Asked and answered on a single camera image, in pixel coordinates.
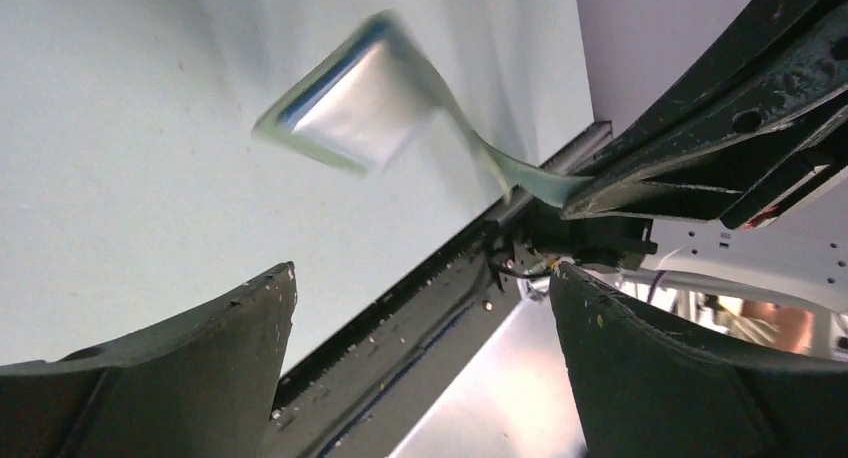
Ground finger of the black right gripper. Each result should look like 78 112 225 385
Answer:
561 5 847 221
582 0 846 174

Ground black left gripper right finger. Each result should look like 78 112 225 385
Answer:
550 264 847 457

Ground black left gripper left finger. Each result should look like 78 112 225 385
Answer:
1 262 297 457

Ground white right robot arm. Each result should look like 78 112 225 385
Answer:
577 0 847 356

